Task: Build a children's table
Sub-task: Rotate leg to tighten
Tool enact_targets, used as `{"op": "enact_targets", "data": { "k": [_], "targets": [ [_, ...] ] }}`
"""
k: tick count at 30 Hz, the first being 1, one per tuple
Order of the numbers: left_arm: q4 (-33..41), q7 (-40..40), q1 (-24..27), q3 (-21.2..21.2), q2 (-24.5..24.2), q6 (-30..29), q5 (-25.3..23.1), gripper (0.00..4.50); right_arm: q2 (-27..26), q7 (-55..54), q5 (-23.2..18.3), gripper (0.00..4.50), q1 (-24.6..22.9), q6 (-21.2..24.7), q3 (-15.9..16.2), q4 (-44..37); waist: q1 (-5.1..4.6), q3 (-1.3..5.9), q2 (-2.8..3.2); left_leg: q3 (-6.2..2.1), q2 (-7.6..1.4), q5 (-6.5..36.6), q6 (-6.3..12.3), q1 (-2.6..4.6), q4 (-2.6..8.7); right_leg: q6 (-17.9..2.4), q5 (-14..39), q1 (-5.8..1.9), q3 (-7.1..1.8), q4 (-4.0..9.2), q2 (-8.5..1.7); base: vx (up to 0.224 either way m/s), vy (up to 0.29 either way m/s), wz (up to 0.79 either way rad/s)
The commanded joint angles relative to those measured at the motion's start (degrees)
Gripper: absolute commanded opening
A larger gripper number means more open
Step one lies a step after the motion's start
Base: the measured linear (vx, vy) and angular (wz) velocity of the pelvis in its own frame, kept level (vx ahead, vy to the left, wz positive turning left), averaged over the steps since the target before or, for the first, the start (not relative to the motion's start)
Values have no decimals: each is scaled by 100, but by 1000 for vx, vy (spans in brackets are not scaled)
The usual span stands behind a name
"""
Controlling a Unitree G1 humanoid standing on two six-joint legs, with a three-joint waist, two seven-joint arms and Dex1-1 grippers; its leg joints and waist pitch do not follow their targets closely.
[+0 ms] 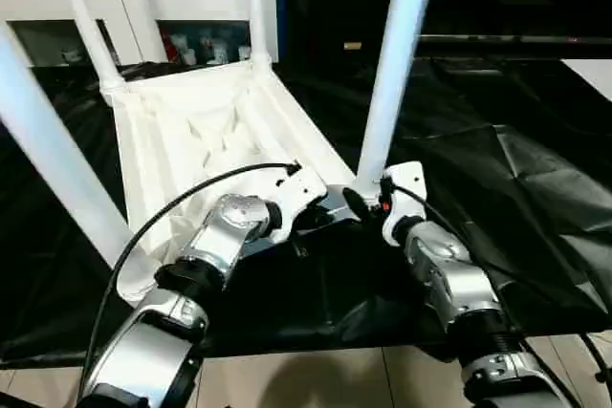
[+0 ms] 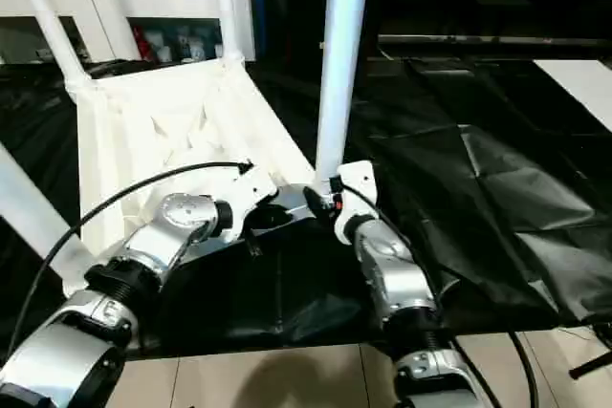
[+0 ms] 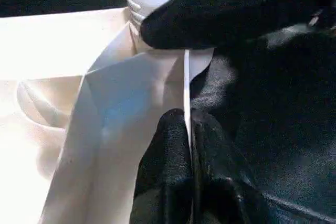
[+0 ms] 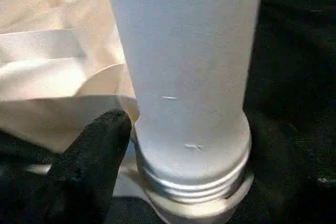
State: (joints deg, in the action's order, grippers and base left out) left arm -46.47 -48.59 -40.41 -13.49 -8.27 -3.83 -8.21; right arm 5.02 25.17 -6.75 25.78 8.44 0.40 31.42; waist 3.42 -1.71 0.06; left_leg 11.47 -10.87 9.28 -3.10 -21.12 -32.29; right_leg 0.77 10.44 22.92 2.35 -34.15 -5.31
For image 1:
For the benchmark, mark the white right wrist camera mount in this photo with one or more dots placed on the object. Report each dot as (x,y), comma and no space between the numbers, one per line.
(406,178)

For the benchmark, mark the dark blue upright panel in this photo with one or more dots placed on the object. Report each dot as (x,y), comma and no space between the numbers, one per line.
(282,6)

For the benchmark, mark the white flat board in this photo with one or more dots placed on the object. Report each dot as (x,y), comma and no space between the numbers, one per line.
(590,73)

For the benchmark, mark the small tan label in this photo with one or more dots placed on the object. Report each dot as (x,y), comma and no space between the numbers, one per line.
(353,45)

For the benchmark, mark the white plastic table top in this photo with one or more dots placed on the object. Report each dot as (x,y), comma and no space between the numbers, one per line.
(167,140)

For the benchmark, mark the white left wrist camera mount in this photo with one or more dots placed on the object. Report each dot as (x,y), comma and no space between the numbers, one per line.
(301,183)

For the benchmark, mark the red packet in cabinet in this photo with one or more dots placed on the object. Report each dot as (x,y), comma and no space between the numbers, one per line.
(169,47)

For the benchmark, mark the black mat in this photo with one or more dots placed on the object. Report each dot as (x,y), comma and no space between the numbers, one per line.
(526,188)

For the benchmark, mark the white cabinet with glass doors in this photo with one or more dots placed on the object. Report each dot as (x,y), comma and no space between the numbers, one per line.
(143,6)

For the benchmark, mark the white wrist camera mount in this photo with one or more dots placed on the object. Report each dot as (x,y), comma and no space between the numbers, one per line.
(301,183)
(406,178)

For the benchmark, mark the black metal rail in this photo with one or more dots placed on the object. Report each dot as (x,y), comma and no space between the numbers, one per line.
(516,39)

